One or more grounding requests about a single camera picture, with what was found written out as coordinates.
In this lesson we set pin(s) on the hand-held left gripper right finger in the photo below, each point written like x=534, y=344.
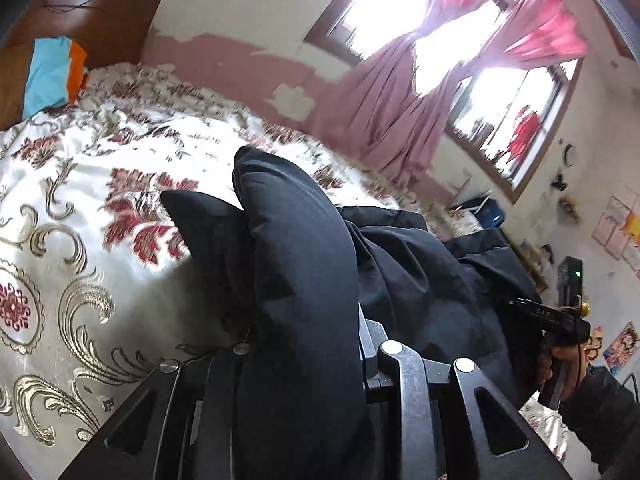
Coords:
x=400, y=385

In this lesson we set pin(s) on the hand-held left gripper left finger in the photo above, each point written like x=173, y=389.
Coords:
x=217, y=390

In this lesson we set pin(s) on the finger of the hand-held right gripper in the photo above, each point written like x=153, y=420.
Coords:
x=510, y=305

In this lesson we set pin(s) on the dark navy puffer jacket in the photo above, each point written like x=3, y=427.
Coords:
x=310, y=270

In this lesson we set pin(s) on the person's right hand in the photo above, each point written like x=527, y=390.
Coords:
x=555, y=365

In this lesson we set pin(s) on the red window decoration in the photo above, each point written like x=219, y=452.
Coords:
x=525, y=132

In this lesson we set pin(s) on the floral white red bedspread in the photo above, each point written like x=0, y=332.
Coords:
x=100, y=220

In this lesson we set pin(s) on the pink curtain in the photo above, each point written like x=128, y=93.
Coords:
x=545, y=25
x=405, y=110
x=465, y=60

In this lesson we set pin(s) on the blue and orange cloth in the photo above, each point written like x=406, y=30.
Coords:
x=50, y=72

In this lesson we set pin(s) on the brown wooden headboard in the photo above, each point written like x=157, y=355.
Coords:
x=95, y=15

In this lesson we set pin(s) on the wall poster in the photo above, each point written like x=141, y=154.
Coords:
x=621, y=347
x=616, y=227

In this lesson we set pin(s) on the round wall clock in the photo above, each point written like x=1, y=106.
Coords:
x=568, y=155

